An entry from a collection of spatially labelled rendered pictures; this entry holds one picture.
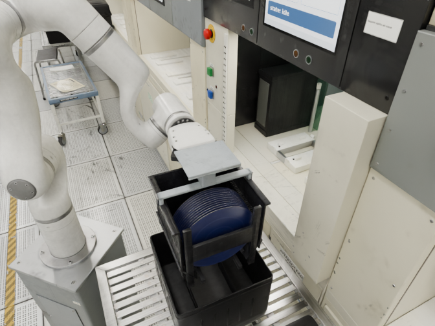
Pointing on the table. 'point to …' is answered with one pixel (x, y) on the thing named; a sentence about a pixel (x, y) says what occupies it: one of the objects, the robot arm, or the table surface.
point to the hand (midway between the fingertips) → (206, 163)
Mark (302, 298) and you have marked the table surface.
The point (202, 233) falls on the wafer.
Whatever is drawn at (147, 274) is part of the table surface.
